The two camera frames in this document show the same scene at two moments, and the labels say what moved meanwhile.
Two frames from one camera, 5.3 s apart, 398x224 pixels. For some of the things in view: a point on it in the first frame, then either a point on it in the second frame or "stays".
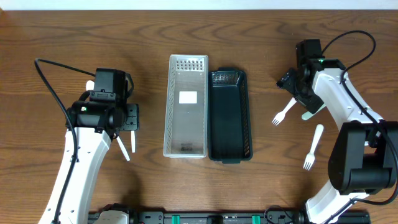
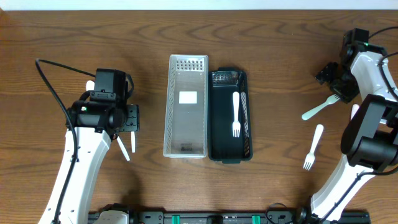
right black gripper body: [288, 81] -> [344, 91]
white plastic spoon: [123, 148] stays
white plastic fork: [310, 158] stays
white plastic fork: [280, 116] -> [236, 126]
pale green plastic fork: [307, 114] stays
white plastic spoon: [133, 142] stays
